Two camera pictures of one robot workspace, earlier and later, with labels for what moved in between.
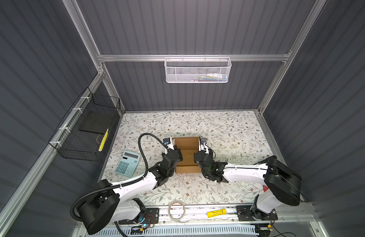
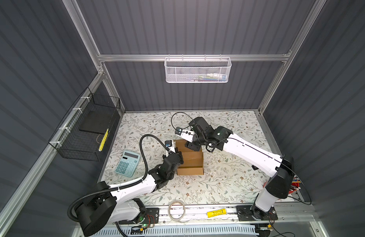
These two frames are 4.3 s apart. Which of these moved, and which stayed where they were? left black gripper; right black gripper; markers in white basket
Moved: right black gripper
Stayed: left black gripper; markers in white basket
